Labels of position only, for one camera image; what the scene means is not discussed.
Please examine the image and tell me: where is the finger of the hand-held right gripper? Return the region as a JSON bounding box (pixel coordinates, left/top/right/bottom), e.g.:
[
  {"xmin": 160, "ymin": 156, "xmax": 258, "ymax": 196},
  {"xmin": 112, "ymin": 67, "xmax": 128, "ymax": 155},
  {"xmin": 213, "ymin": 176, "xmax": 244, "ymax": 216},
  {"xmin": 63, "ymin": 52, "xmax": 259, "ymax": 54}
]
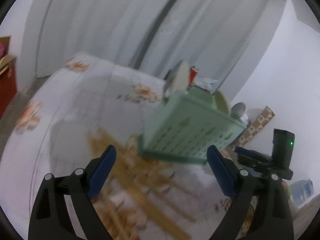
[{"xmin": 235, "ymin": 147, "xmax": 273, "ymax": 172}]

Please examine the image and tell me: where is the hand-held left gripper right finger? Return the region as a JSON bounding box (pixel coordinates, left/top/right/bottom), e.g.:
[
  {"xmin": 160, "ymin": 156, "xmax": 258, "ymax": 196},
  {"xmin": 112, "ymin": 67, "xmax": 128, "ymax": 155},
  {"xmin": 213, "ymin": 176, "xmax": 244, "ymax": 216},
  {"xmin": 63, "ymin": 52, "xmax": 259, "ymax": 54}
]
[{"xmin": 207, "ymin": 145, "xmax": 295, "ymax": 240}]

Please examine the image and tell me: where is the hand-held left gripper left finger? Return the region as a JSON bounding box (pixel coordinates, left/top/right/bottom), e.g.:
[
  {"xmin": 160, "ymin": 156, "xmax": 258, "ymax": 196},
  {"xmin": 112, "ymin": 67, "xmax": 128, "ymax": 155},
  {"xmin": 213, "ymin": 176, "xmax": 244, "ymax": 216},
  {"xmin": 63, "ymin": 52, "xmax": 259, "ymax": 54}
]
[{"xmin": 28, "ymin": 145, "xmax": 117, "ymax": 240}]

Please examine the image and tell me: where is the bundle of wooden chopsticks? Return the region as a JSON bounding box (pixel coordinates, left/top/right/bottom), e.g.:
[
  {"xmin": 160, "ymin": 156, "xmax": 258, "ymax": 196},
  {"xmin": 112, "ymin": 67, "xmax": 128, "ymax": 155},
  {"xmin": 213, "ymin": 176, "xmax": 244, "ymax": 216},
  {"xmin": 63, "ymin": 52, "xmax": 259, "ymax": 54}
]
[{"xmin": 86, "ymin": 127, "xmax": 198, "ymax": 240}]

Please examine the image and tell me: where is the small grey spoon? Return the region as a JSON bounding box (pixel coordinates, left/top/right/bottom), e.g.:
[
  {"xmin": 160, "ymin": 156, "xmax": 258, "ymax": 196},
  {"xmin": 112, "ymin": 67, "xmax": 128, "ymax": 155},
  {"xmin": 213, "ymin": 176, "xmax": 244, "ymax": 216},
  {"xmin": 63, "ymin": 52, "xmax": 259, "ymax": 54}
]
[{"xmin": 230, "ymin": 102, "xmax": 247, "ymax": 119}]

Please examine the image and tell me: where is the green star-cutout utensil holder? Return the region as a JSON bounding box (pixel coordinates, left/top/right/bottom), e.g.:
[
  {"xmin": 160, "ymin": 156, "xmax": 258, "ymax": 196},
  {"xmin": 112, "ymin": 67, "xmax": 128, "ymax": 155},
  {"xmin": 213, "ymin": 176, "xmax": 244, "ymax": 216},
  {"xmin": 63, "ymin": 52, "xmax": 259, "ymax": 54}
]
[{"xmin": 138, "ymin": 89, "xmax": 247, "ymax": 166}]

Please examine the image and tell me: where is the floral plaid tablecloth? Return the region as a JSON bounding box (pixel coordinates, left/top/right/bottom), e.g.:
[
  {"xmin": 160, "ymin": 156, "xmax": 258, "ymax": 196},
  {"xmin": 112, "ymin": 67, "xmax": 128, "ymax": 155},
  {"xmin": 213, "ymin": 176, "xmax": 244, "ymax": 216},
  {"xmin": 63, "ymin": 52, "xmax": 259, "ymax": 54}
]
[{"xmin": 0, "ymin": 51, "xmax": 255, "ymax": 240}]

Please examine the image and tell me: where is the white plastic bag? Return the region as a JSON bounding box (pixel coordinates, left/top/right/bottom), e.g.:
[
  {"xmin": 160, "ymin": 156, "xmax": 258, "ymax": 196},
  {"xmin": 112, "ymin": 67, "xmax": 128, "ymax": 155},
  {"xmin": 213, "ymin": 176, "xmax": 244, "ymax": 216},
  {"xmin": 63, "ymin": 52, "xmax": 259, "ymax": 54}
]
[{"xmin": 196, "ymin": 78, "xmax": 218, "ymax": 91}]

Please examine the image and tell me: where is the red thermos bottle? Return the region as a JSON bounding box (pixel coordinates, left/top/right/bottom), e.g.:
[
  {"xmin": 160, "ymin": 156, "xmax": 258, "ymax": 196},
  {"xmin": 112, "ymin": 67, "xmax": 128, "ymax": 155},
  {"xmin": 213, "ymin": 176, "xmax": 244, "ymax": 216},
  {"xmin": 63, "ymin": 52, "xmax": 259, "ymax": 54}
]
[{"xmin": 189, "ymin": 66, "xmax": 199, "ymax": 84}]

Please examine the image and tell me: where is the red gift bag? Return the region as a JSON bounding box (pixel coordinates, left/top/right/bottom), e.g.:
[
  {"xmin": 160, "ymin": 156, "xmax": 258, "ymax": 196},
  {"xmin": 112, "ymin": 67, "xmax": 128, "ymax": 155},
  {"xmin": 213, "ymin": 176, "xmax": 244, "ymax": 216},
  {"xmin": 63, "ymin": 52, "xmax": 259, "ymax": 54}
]
[{"xmin": 0, "ymin": 56, "xmax": 18, "ymax": 118}]

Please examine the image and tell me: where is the white curtain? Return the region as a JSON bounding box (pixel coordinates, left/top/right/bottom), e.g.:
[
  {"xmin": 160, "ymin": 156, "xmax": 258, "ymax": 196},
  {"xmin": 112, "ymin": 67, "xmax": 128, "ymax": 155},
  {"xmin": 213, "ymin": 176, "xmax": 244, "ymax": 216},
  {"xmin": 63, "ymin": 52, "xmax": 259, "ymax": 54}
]
[
  {"xmin": 20, "ymin": 0, "xmax": 187, "ymax": 78},
  {"xmin": 130, "ymin": 0, "xmax": 286, "ymax": 100}
]

